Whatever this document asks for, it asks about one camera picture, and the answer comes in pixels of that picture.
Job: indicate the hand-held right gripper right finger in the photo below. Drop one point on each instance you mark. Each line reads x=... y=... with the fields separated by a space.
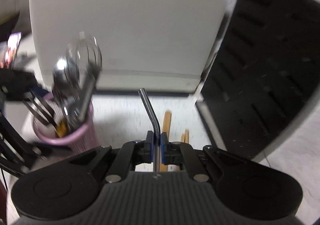
x=163 y=147

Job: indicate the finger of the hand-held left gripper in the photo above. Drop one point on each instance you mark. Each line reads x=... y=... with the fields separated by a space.
x=25 y=152
x=17 y=85

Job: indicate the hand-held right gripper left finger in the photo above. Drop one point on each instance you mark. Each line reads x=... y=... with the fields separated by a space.
x=150 y=147

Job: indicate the bent metal straw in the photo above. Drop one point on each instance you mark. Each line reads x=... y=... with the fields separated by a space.
x=150 y=110

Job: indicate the pink mesh utensil cup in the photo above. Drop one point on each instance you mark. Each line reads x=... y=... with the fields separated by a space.
x=82 y=135

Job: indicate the flat wooden spatula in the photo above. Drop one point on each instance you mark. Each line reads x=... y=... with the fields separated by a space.
x=167 y=122

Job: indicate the smartphone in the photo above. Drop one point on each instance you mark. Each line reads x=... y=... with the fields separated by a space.
x=11 y=50

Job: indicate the black slotted knife block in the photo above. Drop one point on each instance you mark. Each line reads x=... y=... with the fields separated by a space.
x=262 y=77

